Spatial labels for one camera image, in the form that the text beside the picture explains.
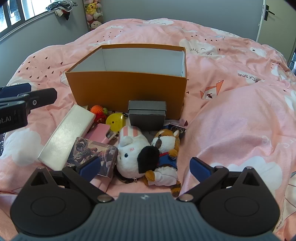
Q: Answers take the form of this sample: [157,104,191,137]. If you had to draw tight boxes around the yellow tape measure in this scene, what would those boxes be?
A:
[106,113,126,132]

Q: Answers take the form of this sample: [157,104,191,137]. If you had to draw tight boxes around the purple card tag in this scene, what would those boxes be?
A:
[163,121,189,139]

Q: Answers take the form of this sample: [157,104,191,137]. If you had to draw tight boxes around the blue keychain pouch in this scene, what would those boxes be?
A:
[144,129,182,197]

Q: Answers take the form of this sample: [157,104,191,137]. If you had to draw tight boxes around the pink cloud-print blanket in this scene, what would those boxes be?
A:
[0,19,296,241]

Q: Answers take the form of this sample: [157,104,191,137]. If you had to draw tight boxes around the window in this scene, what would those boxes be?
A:
[0,0,55,35]

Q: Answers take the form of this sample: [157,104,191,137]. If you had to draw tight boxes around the pile of clothes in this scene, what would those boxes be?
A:
[46,0,78,21]

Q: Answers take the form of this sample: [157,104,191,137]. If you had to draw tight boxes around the hanging strip of plush toys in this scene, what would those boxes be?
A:
[83,0,104,31]

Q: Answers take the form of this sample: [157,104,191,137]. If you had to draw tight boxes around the grey gift box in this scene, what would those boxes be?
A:
[128,100,167,131]

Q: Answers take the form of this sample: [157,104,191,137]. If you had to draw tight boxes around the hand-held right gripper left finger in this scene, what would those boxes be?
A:
[25,156,114,203]

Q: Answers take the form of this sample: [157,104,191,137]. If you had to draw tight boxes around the black door handle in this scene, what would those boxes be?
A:
[264,5,275,22]

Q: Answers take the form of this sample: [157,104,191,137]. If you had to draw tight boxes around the long white box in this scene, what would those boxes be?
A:
[38,104,96,171]

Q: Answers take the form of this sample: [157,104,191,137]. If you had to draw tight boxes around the illustrated card box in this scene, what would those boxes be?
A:
[67,137,118,179]

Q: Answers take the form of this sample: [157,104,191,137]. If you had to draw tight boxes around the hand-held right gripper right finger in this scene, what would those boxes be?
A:
[176,157,270,203]

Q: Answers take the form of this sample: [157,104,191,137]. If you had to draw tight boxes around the grey door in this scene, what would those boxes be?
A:
[257,0,296,63]

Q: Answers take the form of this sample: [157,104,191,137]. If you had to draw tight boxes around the orange cardboard box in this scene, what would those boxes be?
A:
[65,44,188,121]

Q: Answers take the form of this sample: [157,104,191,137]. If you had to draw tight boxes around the pink case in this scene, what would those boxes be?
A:
[85,123,118,145]

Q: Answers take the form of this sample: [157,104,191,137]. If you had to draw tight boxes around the orange crochet doll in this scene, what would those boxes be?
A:
[90,105,109,123]

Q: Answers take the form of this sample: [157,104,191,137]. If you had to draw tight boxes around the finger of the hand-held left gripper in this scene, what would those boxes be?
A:
[17,88,57,114]
[0,83,31,105]

